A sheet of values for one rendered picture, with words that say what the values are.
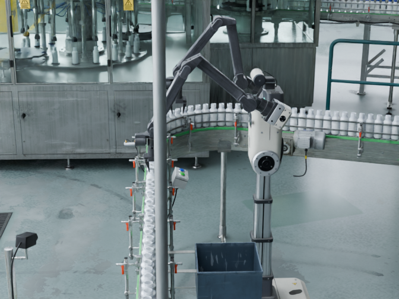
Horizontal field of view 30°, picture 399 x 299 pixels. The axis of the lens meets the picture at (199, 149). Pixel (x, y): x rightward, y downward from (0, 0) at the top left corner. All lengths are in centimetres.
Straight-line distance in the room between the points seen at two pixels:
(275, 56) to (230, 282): 580
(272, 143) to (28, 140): 369
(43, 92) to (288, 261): 295
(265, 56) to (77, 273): 445
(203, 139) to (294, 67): 386
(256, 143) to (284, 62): 501
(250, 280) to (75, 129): 404
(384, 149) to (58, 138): 335
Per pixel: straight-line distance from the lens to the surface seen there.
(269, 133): 420
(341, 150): 543
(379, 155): 543
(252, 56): 913
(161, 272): 128
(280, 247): 594
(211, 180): 720
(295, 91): 929
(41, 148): 745
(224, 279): 360
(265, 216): 445
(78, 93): 723
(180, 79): 392
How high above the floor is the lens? 267
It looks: 19 degrees down
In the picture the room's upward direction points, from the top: straight up
